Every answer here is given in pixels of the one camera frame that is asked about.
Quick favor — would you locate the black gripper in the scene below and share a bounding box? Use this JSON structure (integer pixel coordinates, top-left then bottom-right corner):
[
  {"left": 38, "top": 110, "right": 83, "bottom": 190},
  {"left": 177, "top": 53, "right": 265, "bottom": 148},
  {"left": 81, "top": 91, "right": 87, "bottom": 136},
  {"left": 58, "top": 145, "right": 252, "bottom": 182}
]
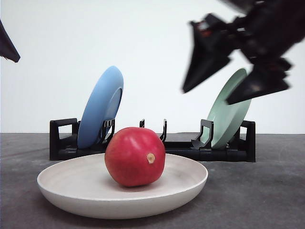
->
[{"left": 183, "top": 0, "right": 305, "bottom": 105}]

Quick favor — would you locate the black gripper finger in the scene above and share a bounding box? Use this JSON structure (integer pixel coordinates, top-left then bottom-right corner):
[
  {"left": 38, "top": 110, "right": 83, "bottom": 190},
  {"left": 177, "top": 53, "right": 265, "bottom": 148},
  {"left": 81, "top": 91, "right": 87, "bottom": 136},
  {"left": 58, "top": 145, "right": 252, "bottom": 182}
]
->
[{"left": 0, "top": 20, "right": 20, "bottom": 62}]

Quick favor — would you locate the white plate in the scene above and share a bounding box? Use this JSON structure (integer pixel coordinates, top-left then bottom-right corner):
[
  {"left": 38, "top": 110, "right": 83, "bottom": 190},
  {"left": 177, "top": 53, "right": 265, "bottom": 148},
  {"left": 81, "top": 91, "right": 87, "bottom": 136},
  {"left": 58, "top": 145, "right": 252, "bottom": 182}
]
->
[{"left": 37, "top": 156, "right": 208, "bottom": 219}]

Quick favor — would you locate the green plate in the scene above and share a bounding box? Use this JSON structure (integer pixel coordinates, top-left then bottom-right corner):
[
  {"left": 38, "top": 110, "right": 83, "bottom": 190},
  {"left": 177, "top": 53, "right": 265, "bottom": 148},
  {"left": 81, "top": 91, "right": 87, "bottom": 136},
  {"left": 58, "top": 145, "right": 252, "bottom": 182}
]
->
[{"left": 207, "top": 68, "right": 251, "bottom": 148}]

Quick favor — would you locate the blue plate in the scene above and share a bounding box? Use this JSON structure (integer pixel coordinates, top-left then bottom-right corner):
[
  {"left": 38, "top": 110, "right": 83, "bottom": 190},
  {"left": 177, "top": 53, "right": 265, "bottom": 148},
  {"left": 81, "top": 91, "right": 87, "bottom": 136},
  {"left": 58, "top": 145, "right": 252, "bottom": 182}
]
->
[{"left": 78, "top": 66, "right": 124, "bottom": 149}]

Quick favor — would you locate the black plate rack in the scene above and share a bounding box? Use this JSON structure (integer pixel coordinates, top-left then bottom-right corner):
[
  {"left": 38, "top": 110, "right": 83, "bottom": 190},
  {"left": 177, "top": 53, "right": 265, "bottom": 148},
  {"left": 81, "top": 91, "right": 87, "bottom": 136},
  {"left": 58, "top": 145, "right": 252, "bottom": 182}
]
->
[{"left": 50, "top": 118, "right": 256, "bottom": 162}]

